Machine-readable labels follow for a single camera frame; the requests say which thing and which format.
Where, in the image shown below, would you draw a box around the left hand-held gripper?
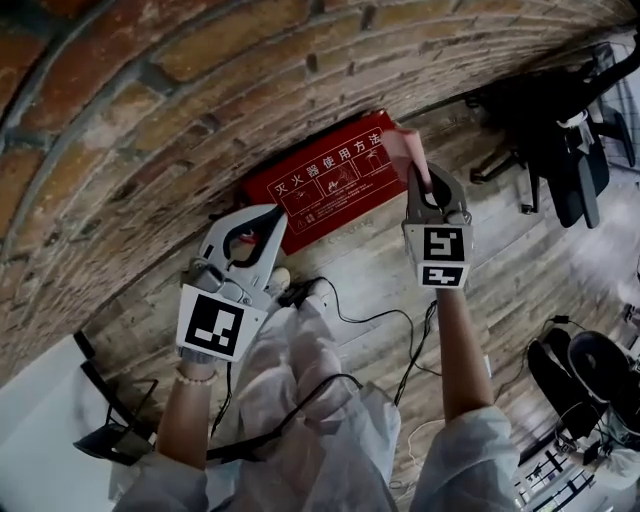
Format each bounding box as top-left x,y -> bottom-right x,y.
174,202 -> 290,364

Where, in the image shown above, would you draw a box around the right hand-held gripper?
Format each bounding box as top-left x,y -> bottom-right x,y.
401,162 -> 475,291

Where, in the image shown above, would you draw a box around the pink cloth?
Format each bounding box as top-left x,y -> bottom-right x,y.
379,128 -> 434,194

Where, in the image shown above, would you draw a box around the red fire extinguisher box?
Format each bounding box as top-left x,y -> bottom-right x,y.
241,108 -> 409,256

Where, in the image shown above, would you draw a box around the person's left forearm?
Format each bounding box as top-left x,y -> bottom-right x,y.
155,362 -> 221,471

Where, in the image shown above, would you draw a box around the person's right forearm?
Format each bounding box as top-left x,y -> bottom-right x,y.
435,287 -> 496,426

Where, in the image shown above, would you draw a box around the small black box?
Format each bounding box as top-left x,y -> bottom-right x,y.
278,282 -> 311,309

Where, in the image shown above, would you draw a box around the white trousers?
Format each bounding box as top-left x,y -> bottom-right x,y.
234,294 -> 361,451

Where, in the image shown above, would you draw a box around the black office chair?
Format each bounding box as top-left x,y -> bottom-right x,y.
467,42 -> 637,230

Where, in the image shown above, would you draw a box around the light grey shirt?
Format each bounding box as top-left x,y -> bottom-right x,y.
109,384 -> 524,512

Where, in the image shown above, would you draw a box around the white table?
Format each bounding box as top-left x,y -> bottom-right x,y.
0,332 -> 151,512

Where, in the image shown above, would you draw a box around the black metal railing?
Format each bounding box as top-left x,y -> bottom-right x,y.
517,434 -> 640,512

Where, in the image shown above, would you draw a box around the thin black floor cable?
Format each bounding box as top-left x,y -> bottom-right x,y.
319,277 -> 416,351

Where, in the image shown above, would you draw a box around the pale bead bracelet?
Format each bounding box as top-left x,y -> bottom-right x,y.
174,367 -> 220,386

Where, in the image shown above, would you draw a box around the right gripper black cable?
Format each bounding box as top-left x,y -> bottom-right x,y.
392,299 -> 439,406

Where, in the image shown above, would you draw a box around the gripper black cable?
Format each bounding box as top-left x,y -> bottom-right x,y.
392,299 -> 439,406
212,360 -> 235,436

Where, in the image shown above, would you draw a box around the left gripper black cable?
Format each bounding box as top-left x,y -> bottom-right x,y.
212,360 -> 235,436

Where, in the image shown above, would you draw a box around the thick black cable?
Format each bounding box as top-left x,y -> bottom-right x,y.
205,373 -> 364,464

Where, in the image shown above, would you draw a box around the black wire-frame chair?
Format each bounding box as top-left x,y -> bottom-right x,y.
73,362 -> 160,467

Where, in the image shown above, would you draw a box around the white cable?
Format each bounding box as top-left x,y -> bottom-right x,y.
404,419 -> 444,464

